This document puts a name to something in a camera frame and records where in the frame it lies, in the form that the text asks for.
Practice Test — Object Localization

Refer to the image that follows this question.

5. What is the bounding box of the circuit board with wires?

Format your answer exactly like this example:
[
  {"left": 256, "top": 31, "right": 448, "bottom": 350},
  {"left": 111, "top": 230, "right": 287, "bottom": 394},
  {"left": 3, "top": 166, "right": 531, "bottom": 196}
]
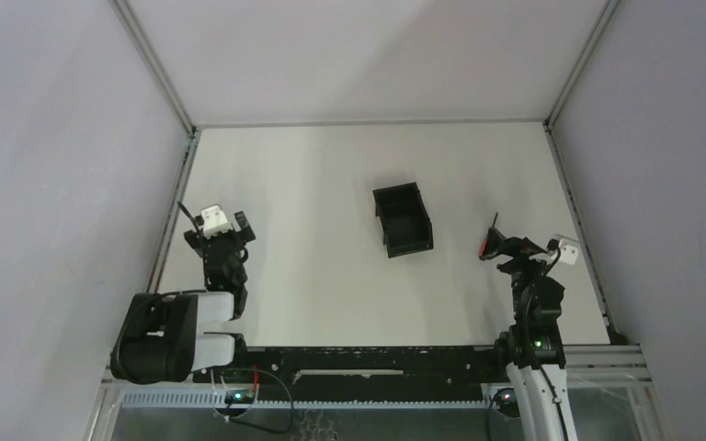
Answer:
[
  {"left": 485, "top": 388, "right": 520, "bottom": 441},
  {"left": 210, "top": 365, "right": 296, "bottom": 436}
]

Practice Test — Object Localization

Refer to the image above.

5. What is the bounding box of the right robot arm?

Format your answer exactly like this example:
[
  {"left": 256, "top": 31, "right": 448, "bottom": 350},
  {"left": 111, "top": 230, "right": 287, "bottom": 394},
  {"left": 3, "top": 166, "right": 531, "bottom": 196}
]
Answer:
[{"left": 478, "top": 225, "right": 578, "bottom": 440}]

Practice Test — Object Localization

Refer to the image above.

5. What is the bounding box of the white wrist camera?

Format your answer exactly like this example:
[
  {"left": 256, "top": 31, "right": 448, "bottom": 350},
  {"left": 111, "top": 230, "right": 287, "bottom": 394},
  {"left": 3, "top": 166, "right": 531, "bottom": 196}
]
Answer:
[
  {"left": 547, "top": 234, "right": 580, "bottom": 267},
  {"left": 199, "top": 204, "right": 233, "bottom": 239}
]

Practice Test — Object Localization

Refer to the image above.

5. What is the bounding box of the black plastic bin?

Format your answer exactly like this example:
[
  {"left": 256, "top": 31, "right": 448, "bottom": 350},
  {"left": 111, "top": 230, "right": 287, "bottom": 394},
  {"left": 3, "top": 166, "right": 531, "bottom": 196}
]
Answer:
[{"left": 372, "top": 182, "right": 434, "bottom": 258}]

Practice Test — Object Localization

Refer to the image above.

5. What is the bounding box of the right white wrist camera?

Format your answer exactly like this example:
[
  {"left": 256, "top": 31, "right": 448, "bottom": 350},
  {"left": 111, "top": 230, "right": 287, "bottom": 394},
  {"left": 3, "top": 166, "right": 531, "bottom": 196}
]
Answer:
[{"left": 547, "top": 234, "right": 580, "bottom": 267}]

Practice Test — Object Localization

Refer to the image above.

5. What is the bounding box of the left circuit board with wires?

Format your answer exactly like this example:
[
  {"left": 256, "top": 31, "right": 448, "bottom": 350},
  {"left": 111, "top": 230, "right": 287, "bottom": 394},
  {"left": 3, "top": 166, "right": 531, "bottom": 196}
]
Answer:
[{"left": 210, "top": 365, "right": 296, "bottom": 436}]

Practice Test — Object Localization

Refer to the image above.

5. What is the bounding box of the grey cable duct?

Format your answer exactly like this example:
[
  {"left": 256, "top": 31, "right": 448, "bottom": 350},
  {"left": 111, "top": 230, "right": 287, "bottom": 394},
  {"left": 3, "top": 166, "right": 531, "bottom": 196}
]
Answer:
[{"left": 120, "top": 389, "right": 500, "bottom": 410}]

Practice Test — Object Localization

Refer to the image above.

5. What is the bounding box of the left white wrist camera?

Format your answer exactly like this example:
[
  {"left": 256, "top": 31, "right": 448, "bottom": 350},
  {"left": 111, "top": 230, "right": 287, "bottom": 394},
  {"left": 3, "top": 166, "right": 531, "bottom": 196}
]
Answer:
[{"left": 199, "top": 204, "right": 233, "bottom": 239}]

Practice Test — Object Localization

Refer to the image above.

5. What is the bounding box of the right circuit board with wires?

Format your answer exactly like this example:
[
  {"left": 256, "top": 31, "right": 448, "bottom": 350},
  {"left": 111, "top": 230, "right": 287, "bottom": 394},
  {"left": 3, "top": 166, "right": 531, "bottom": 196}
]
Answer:
[{"left": 485, "top": 388, "right": 520, "bottom": 441}]

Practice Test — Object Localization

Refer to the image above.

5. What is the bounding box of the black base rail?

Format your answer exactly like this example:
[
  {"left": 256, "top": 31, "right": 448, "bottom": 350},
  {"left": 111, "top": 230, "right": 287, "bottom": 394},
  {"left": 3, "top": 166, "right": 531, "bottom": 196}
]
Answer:
[{"left": 191, "top": 345, "right": 507, "bottom": 402}]

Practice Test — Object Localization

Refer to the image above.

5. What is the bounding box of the red handled screwdriver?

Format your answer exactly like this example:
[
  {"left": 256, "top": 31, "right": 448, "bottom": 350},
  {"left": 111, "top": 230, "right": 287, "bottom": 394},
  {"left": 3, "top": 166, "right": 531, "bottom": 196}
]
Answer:
[{"left": 478, "top": 212, "right": 501, "bottom": 261}]

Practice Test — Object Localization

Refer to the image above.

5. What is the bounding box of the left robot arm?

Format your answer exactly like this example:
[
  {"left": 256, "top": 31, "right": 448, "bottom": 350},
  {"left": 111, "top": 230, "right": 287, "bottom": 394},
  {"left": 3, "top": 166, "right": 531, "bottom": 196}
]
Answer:
[{"left": 109, "top": 205, "right": 256, "bottom": 385}]

